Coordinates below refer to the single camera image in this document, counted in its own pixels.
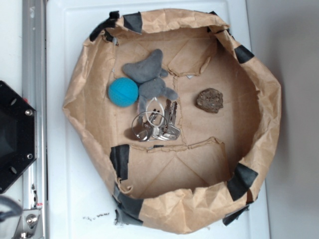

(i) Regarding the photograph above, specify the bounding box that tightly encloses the grey plush toy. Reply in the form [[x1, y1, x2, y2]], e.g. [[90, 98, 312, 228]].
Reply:
[[122, 49, 178, 114]]

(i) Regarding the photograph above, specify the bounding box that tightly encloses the metal corner bracket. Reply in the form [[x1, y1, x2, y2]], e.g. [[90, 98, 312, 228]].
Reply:
[[12, 209, 43, 239]]

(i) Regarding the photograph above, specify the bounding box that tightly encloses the grey braided cable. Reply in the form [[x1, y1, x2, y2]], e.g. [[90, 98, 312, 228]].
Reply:
[[0, 196, 22, 223]]

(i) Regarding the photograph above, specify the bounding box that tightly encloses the aluminium rail frame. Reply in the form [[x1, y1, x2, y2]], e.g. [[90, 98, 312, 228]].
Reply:
[[11, 0, 49, 239]]

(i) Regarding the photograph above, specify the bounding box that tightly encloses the silver key bunch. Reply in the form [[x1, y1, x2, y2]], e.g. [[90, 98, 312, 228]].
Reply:
[[124, 98, 181, 142]]

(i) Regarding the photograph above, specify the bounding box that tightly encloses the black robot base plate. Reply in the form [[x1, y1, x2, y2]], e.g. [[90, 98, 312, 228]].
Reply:
[[0, 81, 36, 194]]

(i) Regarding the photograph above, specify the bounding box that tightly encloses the brown rock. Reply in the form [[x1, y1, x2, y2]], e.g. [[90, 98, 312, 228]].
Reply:
[[195, 88, 223, 114]]

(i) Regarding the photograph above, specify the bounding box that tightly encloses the white plastic tray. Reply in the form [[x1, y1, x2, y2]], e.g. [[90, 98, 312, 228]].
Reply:
[[45, 0, 271, 239]]

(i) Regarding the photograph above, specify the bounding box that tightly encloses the blue rubber ball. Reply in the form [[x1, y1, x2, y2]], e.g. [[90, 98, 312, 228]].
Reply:
[[108, 77, 139, 107]]

